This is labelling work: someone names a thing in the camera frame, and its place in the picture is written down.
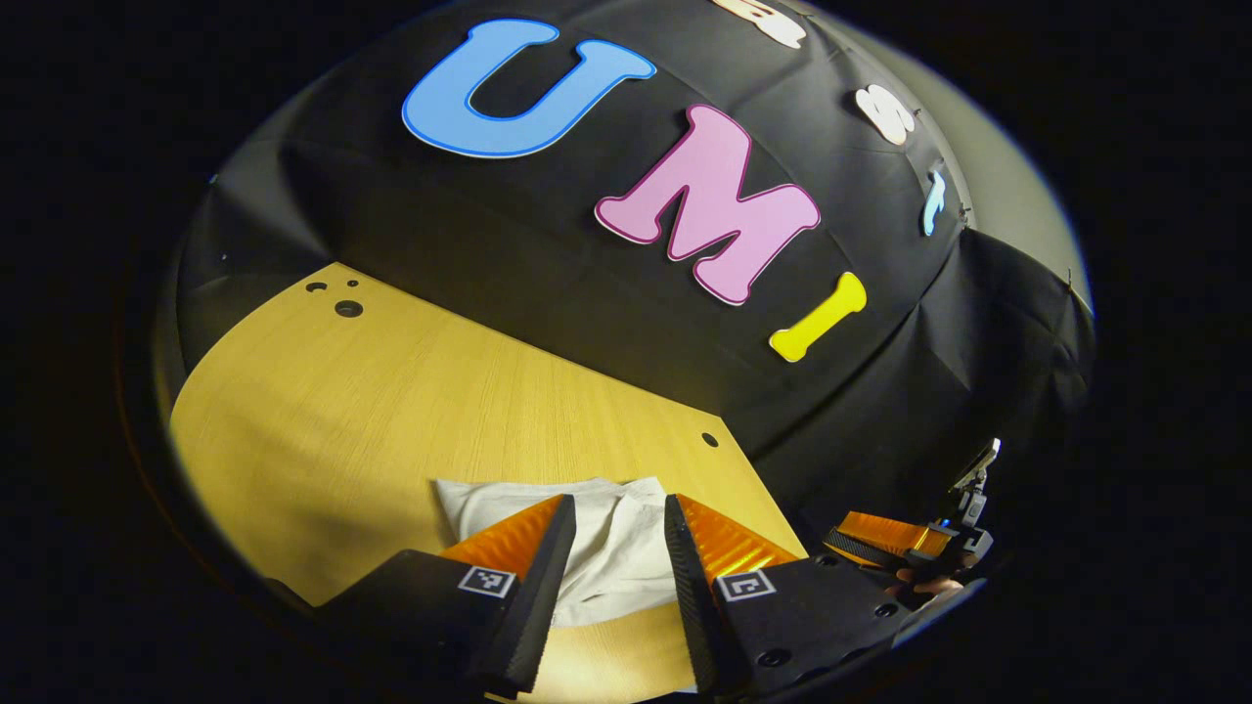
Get black backdrop cloth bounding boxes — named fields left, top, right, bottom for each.
left=156, top=0, right=1096, bottom=588

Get white jeans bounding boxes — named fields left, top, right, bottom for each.
left=433, top=476, right=705, bottom=629

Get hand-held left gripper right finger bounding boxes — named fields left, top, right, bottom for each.
left=663, top=494, right=920, bottom=697

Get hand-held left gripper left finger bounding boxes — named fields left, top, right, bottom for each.
left=313, top=494, right=578, bottom=700

